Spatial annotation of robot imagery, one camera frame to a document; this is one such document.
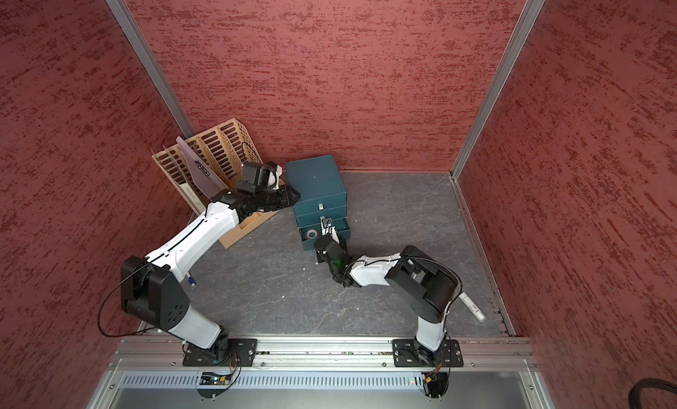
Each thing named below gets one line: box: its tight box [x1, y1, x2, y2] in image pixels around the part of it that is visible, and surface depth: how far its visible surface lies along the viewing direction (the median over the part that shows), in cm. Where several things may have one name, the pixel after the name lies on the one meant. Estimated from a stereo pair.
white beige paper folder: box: [178, 182, 206, 213], surface depth 83 cm
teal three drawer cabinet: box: [285, 155, 351, 251], surface depth 91 cm
